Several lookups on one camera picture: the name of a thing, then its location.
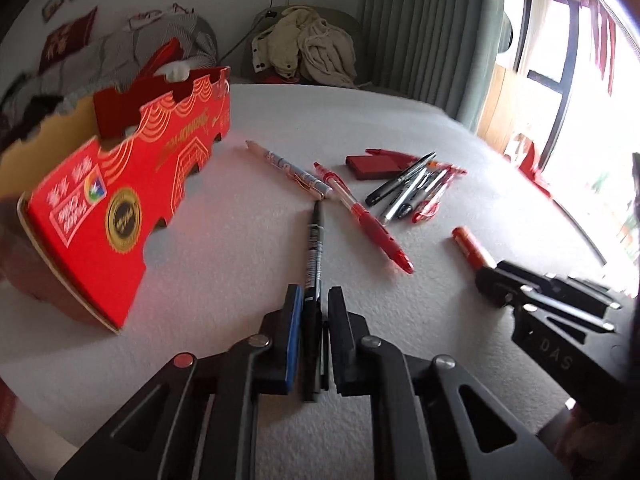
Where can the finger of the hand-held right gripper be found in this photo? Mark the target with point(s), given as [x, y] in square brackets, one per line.
[500, 287]
[560, 286]

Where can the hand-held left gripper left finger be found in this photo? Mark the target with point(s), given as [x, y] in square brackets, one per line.
[292, 335]

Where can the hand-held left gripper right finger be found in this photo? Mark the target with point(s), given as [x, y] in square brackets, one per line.
[336, 340]

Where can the red marker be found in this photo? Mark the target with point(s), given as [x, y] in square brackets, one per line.
[467, 242]

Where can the black marker pen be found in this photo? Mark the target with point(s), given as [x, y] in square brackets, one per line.
[314, 260]

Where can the red gel pen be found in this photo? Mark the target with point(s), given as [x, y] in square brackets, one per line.
[360, 210]

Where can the white cartoon print pen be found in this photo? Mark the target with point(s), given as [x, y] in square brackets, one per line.
[290, 170]

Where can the red cardboard box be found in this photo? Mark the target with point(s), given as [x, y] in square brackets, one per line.
[125, 160]

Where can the red pen with clear barrel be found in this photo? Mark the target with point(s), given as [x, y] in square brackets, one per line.
[440, 192]

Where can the solid black pen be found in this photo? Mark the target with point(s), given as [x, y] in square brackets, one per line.
[400, 177]

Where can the small flat red box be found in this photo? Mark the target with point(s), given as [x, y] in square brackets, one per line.
[372, 166]

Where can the red window decoration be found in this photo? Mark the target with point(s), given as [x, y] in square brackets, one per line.
[602, 45]

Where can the grey-green curtain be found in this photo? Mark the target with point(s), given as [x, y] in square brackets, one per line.
[425, 30]

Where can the green armchair with clothes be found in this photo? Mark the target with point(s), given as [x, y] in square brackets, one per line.
[360, 50]

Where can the beige jacket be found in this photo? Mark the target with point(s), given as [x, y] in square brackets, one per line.
[310, 45]

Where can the plain red cushion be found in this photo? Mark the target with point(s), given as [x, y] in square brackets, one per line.
[160, 60]

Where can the sofa with grey striped throw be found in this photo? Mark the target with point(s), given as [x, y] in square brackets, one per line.
[120, 50]

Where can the white garment with red trim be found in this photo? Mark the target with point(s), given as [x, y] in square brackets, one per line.
[160, 15]

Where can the black clothing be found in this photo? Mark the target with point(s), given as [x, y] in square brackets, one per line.
[30, 105]

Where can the dark red printed cushion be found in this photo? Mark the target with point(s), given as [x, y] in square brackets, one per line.
[67, 40]

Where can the small picture frame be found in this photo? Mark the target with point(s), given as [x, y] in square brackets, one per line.
[53, 5]

